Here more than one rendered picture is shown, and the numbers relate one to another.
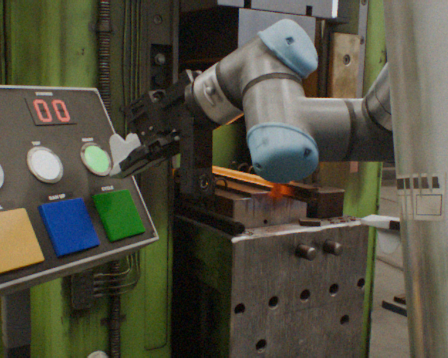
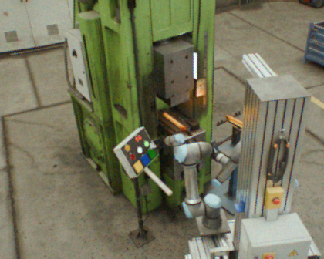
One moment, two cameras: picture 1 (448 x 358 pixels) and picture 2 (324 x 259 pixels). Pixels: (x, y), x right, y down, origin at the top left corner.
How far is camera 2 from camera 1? 247 cm
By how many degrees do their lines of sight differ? 26
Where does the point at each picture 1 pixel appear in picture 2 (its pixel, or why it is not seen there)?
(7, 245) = (138, 167)
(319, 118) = not seen: hidden behind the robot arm
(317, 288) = not seen: hidden behind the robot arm
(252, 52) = (174, 140)
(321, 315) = not seen: hidden behind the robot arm
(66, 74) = (133, 116)
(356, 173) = (205, 109)
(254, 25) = (174, 99)
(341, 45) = (198, 83)
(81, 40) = (136, 108)
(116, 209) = (151, 153)
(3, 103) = (131, 142)
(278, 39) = (177, 139)
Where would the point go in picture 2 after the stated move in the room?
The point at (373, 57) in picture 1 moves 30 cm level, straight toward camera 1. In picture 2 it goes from (209, 79) to (204, 95)
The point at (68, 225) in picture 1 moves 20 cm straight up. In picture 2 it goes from (145, 159) to (143, 140)
